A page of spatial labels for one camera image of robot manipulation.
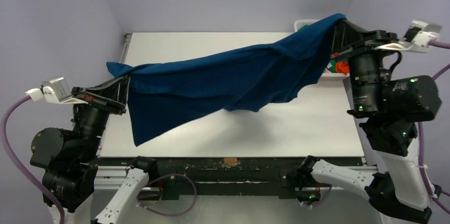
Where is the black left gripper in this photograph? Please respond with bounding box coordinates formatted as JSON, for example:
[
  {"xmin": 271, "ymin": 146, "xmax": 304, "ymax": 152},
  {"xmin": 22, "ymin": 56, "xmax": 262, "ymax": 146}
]
[{"xmin": 68, "ymin": 71, "xmax": 130, "ymax": 158}]

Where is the blue t-shirt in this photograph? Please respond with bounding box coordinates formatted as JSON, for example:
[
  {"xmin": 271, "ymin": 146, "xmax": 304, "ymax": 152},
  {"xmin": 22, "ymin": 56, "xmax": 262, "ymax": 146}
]
[{"xmin": 106, "ymin": 13, "xmax": 346, "ymax": 146}]

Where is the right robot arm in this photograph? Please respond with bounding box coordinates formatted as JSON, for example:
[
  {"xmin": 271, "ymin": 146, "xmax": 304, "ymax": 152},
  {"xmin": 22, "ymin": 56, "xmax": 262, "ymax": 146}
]
[{"xmin": 284, "ymin": 19, "xmax": 442, "ymax": 223}]

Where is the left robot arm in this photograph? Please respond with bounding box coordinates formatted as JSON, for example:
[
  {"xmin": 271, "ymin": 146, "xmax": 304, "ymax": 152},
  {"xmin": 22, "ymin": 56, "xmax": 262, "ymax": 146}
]
[{"xmin": 30, "ymin": 76, "xmax": 159, "ymax": 223}]

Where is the orange t-shirt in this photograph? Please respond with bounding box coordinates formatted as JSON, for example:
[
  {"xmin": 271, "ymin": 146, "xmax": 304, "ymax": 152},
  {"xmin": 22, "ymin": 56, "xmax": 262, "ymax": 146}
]
[{"xmin": 334, "ymin": 62, "xmax": 350, "ymax": 75}]

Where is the green t-shirt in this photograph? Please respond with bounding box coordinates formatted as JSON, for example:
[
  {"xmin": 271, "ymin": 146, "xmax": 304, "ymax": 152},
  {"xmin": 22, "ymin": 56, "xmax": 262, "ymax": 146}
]
[{"xmin": 298, "ymin": 24, "xmax": 309, "ymax": 30}]

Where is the white plastic basket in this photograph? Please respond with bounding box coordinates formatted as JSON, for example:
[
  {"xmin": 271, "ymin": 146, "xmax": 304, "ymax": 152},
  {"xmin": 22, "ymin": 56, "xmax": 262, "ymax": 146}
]
[{"xmin": 293, "ymin": 19, "xmax": 349, "ymax": 81}]

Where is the brown tape piece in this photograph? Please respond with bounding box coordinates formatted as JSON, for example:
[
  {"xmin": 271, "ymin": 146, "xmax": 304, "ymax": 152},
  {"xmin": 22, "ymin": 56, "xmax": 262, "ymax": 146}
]
[{"xmin": 223, "ymin": 157, "xmax": 239, "ymax": 166}]

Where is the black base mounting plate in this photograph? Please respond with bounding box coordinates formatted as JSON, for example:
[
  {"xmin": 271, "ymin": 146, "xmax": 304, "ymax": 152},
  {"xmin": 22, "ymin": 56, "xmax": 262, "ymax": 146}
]
[{"xmin": 94, "ymin": 157, "xmax": 364, "ymax": 200}]

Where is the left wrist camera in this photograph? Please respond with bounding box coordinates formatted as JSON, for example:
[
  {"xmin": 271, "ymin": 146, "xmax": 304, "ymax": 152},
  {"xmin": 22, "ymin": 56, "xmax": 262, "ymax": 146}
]
[{"xmin": 25, "ymin": 77, "xmax": 87, "ymax": 105}]

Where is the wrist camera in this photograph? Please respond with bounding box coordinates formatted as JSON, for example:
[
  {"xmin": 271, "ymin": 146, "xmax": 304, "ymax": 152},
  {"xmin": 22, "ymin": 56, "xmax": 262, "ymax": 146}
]
[
  {"xmin": 375, "ymin": 19, "xmax": 442, "ymax": 53},
  {"xmin": 25, "ymin": 77, "xmax": 87, "ymax": 105}
]

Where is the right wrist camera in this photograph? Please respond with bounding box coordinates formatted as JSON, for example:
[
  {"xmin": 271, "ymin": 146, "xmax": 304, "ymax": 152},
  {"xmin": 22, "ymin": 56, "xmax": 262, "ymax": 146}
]
[{"xmin": 375, "ymin": 19, "xmax": 442, "ymax": 53}]

